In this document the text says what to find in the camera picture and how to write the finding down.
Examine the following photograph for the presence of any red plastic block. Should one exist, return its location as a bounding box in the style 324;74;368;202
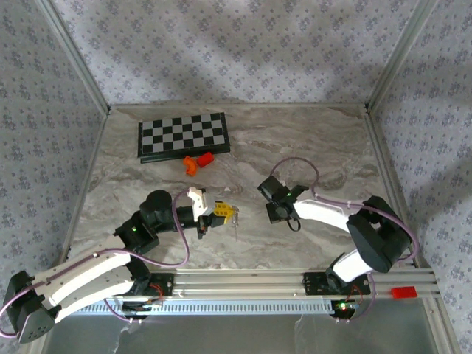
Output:
196;151;215;169

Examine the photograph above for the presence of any orange curved plastic piece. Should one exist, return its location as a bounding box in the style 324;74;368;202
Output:
183;156;199;177

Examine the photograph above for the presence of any black and grey chessboard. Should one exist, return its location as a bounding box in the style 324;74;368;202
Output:
137;111;232;164

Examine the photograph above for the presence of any small controller board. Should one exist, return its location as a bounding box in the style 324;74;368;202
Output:
330;299;362;319
121;300;165;315

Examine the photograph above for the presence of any shiny metal sheet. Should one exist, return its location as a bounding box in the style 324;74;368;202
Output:
35;313;449;354

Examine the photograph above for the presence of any red flat toy brick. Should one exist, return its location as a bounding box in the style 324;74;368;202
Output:
391;286;419;300

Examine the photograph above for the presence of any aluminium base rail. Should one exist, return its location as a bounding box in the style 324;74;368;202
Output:
44;268;442;300

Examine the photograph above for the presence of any aluminium table edge rail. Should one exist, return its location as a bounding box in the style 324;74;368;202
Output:
58;108;111;270
108;103;369;111
363;105;431;270

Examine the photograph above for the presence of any white slotted cable duct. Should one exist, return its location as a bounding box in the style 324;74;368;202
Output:
62;297;335;316

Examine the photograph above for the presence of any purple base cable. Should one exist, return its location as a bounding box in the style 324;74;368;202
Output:
335;278;377;325
102;294;163;325

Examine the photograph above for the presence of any aluminium corner post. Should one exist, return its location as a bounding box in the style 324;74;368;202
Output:
36;0;111;114
364;0;440;114

